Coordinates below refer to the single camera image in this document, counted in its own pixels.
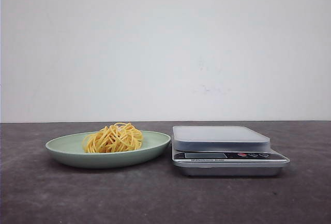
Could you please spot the light green round plate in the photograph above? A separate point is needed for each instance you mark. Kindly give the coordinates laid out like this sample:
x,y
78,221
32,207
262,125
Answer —
x,y
69,150

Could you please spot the silver digital kitchen scale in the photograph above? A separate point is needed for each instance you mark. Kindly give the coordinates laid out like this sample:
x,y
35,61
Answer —
x,y
224,151

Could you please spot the yellow vermicelli noodle bundle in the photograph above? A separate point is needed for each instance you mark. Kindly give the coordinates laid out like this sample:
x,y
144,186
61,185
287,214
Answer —
x,y
119,137

